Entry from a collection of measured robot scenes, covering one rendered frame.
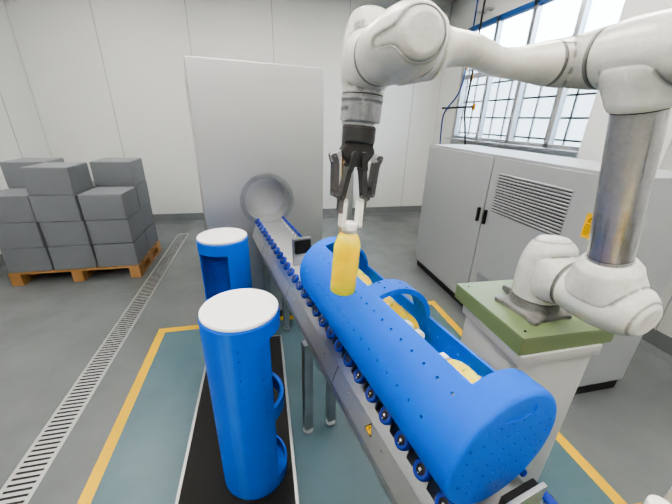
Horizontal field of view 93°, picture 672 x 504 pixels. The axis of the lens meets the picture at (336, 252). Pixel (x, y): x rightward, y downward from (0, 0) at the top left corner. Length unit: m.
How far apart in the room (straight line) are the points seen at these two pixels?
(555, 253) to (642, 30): 0.58
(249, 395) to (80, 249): 3.21
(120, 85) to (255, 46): 1.98
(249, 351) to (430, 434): 0.67
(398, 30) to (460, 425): 0.64
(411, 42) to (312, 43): 5.20
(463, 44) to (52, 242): 4.08
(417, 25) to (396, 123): 5.49
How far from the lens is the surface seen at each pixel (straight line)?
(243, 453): 1.52
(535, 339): 1.20
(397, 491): 0.96
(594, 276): 1.08
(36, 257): 4.43
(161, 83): 5.75
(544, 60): 0.97
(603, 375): 2.88
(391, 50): 0.56
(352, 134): 0.73
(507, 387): 0.70
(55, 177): 4.05
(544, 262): 1.20
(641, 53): 0.93
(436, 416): 0.70
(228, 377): 1.24
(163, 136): 5.76
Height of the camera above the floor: 1.68
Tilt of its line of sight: 23 degrees down
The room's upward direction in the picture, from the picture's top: 2 degrees clockwise
